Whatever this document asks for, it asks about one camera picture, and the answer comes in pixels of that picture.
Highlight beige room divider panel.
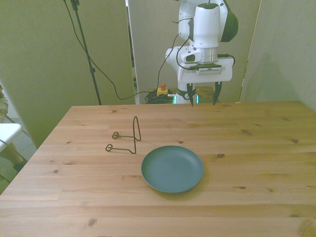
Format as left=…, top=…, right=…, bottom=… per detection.
left=0, top=0, right=137, bottom=150
left=125, top=0, right=262, bottom=105
left=240, top=0, right=316, bottom=117

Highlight teal round plate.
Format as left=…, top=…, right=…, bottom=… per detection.
left=141, top=145, right=204, bottom=194

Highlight yellow emergency stop box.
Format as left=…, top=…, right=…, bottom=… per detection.
left=157, top=83, right=169, bottom=97

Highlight black tripod cable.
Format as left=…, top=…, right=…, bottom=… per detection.
left=63, top=0, right=151, bottom=100

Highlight dark wire plate stand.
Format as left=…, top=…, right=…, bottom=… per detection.
left=105, top=116, right=142, bottom=155

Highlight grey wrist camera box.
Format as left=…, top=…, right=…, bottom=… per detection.
left=185, top=63, right=223, bottom=76

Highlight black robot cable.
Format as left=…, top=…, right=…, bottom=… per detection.
left=156, top=17, right=196, bottom=91

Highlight coiled dark cable bundle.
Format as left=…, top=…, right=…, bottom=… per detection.
left=144, top=90, right=176, bottom=105

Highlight black tripod stand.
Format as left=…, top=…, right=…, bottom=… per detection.
left=63, top=0, right=103, bottom=106

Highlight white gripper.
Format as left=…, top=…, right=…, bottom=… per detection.
left=177, top=56, right=233, bottom=107

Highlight white chair seat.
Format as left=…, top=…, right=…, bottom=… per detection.
left=0, top=122, right=23, bottom=153

